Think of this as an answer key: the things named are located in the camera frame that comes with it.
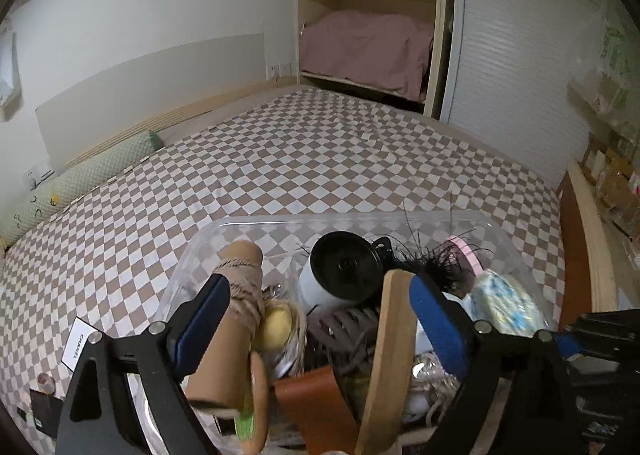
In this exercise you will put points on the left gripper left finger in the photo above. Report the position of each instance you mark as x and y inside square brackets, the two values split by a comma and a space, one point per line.
[98, 415]

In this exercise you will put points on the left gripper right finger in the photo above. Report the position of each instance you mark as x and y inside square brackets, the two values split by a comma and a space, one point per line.
[540, 415]

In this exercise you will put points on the blue floral silk pouch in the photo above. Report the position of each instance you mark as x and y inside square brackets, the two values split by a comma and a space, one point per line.
[504, 303]

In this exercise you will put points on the white thermos bottle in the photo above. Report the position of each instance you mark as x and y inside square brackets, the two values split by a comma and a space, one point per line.
[342, 271]

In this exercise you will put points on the black product box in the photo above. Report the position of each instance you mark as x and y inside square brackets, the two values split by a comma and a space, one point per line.
[47, 410]

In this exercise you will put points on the white black Chanel box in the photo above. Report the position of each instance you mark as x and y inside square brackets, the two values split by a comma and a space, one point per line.
[78, 337]

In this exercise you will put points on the cardboard tube with twine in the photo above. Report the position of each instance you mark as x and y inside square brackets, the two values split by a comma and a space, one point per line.
[218, 385]

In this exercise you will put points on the checkered bed sheet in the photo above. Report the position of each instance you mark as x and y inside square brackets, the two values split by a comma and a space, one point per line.
[108, 257]

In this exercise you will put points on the pink round mirror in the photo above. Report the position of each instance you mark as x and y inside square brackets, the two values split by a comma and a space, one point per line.
[464, 257]

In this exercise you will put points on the clear plastic storage bin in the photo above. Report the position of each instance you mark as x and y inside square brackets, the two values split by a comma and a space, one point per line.
[291, 342]

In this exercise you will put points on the green long bolster pillow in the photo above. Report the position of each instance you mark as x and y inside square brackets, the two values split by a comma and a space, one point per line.
[54, 195]

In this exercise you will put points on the white hanging bag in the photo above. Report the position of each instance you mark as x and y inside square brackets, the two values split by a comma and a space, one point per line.
[10, 85]

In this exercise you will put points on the white roller cabinet door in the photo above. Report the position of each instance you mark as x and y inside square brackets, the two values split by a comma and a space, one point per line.
[508, 80]

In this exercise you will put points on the pink blanket in alcove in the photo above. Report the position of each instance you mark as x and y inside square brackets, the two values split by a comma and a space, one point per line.
[389, 51]

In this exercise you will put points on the white wall socket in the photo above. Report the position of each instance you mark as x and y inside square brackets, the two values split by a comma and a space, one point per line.
[38, 174]

